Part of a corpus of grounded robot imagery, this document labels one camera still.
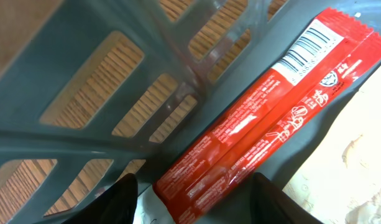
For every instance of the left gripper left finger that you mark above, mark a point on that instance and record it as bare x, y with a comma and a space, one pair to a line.
109, 205

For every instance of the beige Pantree snack pouch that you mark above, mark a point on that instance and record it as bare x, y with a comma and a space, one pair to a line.
341, 181

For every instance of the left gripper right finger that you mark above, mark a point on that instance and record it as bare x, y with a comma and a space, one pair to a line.
270, 205

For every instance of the grey plastic mesh basket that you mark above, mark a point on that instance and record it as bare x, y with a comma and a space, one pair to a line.
91, 91

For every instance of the red stick sachet pack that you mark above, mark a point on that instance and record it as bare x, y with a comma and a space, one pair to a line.
327, 57

